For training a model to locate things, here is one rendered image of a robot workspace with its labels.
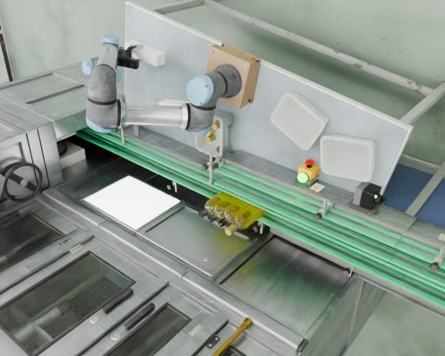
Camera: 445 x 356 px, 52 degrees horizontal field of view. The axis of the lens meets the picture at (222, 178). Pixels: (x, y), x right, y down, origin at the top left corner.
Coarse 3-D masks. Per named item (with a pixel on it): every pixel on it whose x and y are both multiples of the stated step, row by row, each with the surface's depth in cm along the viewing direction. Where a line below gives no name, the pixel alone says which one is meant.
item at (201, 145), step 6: (222, 126) 222; (216, 132) 235; (198, 138) 237; (204, 138) 241; (216, 138) 237; (198, 144) 239; (204, 144) 241; (210, 144) 241; (216, 144) 239; (204, 150) 237; (210, 150) 236; (216, 156) 232
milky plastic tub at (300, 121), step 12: (288, 96) 196; (300, 96) 196; (276, 108) 199; (288, 108) 203; (300, 108) 200; (312, 108) 193; (276, 120) 204; (288, 120) 206; (300, 120) 202; (312, 120) 198; (324, 120) 190; (288, 132) 201; (300, 132) 204; (312, 132) 201; (300, 144) 199; (312, 144) 195
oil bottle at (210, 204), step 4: (220, 192) 222; (224, 192) 222; (216, 196) 219; (220, 196) 219; (224, 196) 219; (228, 196) 219; (208, 200) 216; (212, 200) 216; (216, 200) 216; (220, 200) 216; (208, 204) 214; (212, 204) 213; (216, 204) 214; (208, 208) 213; (212, 208) 212; (212, 212) 213
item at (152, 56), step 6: (126, 42) 245; (132, 42) 245; (138, 42) 246; (126, 48) 246; (144, 48) 240; (150, 48) 241; (132, 54) 246; (138, 54) 242; (144, 54) 240; (150, 54) 237; (156, 54) 235; (162, 54) 237; (144, 60) 242; (150, 60) 238; (156, 60) 236; (162, 60) 239; (156, 66) 238
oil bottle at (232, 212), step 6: (234, 204) 213; (240, 204) 213; (246, 204) 213; (228, 210) 208; (234, 210) 208; (240, 210) 209; (228, 216) 207; (234, 216) 206; (228, 222) 209; (234, 222) 208
